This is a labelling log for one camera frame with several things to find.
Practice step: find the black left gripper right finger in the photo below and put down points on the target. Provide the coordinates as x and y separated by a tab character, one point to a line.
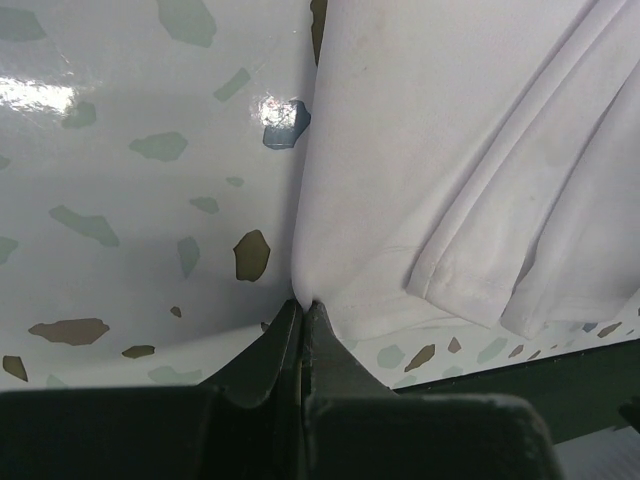
357	428

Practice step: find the white t shirt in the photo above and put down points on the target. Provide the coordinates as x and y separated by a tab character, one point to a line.
471	161

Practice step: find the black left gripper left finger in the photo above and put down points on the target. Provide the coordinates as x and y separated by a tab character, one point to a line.
243	422

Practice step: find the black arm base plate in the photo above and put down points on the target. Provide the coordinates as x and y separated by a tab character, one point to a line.
576	393

